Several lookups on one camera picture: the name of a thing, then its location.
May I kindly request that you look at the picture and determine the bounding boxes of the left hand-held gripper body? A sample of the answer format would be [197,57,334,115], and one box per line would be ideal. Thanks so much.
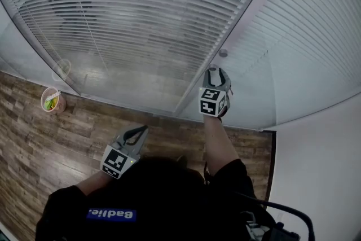
[100,135,142,180]

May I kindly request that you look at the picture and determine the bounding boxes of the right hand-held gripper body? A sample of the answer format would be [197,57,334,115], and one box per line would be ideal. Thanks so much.
[198,83,234,119]

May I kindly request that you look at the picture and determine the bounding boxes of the white venetian window blinds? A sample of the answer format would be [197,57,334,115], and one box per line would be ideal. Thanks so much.
[222,0,361,111]
[0,0,279,71]

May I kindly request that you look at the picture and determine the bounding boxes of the person's left forearm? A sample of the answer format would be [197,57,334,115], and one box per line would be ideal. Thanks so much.
[76,170,113,195]

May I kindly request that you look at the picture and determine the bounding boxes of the person's right forearm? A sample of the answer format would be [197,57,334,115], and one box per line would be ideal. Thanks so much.
[202,115,240,176]

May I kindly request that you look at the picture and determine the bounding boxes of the person's black shirt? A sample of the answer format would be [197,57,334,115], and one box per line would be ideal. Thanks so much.
[35,156,271,241]

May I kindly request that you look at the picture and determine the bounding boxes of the paper cup with green contents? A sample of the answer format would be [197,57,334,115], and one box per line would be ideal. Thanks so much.
[41,86,67,113]

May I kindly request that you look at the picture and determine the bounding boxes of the black baseboard strip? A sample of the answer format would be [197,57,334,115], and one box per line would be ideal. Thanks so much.
[265,131,277,207]

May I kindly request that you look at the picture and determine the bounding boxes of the grey window frame post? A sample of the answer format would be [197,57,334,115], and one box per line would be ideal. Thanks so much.
[173,0,300,118]

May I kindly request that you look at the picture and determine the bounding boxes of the black cable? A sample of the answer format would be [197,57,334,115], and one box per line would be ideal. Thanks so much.
[234,191,315,241]

